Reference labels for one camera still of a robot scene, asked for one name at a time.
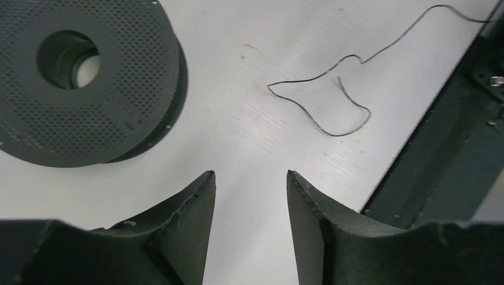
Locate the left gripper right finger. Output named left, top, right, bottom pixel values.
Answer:
left=286, top=170, right=503, bottom=284

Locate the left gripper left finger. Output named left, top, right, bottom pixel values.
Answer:
left=1, top=170, right=216, bottom=284

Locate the black spool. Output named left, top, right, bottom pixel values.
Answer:
left=1, top=1, right=188, bottom=168

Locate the thin black wire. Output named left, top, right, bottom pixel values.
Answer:
left=267, top=4, right=497, bottom=138

